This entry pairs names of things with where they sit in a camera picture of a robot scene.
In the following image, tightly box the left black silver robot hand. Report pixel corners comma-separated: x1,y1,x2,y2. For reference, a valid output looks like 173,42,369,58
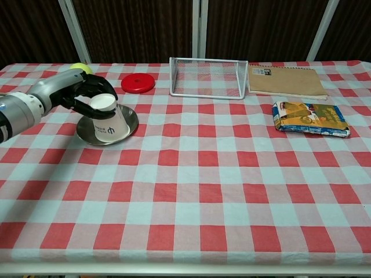
27,69,119,120

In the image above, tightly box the white paper cup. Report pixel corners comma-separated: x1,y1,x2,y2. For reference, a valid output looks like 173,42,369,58
88,93,132,144

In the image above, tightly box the silver metal plate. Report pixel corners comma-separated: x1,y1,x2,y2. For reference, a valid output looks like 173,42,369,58
76,104,140,147

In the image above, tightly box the yellow tennis ball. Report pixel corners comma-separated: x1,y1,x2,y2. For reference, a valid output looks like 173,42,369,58
69,63,94,75

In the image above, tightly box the dark brown ribbed panel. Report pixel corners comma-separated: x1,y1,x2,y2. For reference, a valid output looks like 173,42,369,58
314,0,371,62
72,0,199,64
0,0,81,69
203,0,330,63

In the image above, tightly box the red round plastic disc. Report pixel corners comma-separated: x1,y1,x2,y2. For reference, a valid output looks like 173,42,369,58
121,73,157,94

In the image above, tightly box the red white checkered tablecloth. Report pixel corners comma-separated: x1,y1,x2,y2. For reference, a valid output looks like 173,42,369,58
0,60,371,266

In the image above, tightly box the brown spiral notebook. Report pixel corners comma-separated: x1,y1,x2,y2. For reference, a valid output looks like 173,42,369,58
248,63,329,101

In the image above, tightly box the yellow blue snack packet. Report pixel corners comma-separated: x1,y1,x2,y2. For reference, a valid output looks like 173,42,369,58
271,101,352,139

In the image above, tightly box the white partition post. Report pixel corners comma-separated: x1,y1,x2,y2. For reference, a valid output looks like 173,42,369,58
191,0,208,59
57,0,92,64
306,0,340,62

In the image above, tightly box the white wire mesh basket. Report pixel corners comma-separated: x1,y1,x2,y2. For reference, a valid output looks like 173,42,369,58
169,57,249,100

